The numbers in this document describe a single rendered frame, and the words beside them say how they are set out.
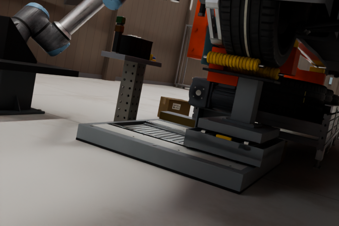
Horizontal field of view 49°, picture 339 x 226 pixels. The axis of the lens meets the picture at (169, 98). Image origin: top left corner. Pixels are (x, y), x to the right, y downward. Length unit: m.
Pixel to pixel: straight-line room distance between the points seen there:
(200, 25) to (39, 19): 1.00
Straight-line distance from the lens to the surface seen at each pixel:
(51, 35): 2.41
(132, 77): 2.28
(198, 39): 2.43
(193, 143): 1.67
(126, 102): 2.32
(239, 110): 1.80
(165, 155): 1.57
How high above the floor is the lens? 0.42
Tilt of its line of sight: 5 degrees down
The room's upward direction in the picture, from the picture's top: 11 degrees clockwise
